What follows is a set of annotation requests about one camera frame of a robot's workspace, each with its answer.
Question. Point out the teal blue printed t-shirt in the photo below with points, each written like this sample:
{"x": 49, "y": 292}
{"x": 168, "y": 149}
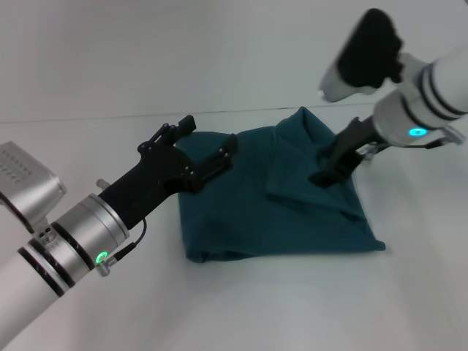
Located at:
{"x": 274, "y": 201}

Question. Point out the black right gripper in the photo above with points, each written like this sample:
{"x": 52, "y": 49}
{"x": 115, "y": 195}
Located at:
{"x": 351, "y": 142}

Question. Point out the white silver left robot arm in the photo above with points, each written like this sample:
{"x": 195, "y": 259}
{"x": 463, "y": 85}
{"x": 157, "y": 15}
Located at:
{"x": 55, "y": 256}

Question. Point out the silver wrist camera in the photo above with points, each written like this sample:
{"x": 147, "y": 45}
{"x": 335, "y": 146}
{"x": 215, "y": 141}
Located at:
{"x": 362, "y": 62}
{"x": 25, "y": 183}

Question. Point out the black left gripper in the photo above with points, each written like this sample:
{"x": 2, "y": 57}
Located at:
{"x": 146, "y": 186}

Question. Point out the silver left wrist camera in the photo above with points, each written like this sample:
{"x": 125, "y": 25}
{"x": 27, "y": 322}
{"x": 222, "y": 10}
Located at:
{"x": 25, "y": 183}

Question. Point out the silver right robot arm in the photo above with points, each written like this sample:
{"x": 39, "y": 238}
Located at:
{"x": 431, "y": 95}

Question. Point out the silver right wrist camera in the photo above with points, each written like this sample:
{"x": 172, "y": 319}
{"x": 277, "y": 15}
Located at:
{"x": 362, "y": 62}

